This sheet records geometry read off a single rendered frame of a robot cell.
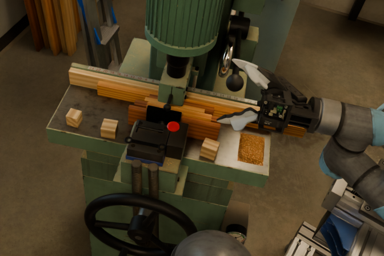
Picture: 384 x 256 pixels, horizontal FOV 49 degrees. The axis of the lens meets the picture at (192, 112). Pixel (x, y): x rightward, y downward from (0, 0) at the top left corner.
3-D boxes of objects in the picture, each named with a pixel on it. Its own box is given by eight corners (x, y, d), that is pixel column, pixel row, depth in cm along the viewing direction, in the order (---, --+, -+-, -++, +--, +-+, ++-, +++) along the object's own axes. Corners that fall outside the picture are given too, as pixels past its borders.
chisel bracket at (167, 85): (156, 106, 115) (159, 83, 109) (167, 72, 125) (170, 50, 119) (183, 111, 115) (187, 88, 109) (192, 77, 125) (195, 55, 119)
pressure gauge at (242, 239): (222, 243, 127) (227, 230, 121) (223, 232, 130) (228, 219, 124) (242, 248, 127) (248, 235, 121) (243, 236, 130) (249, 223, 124)
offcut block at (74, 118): (72, 116, 116) (71, 107, 113) (82, 119, 116) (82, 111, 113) (66, 124, 114) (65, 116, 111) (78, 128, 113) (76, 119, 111)
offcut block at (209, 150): (199, 155, 112) (201, 146, 109) (203, 147, 114) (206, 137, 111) (214, 160, 112) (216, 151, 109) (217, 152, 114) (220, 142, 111)
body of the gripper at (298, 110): (264, 97, 84) (324, 110, 84) (263, 79, 91) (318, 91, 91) (254, 129, 88) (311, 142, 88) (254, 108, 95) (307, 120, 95)
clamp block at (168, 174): (118, 182, 107) (118, 161, 101) (132, 141, 116) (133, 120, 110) (176, 194, 107) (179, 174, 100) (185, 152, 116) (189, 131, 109)
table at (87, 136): (32, 170, 110) (28, 156, 106) (74, 90, 131) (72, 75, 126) (262, 219, 108) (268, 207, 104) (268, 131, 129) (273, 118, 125)
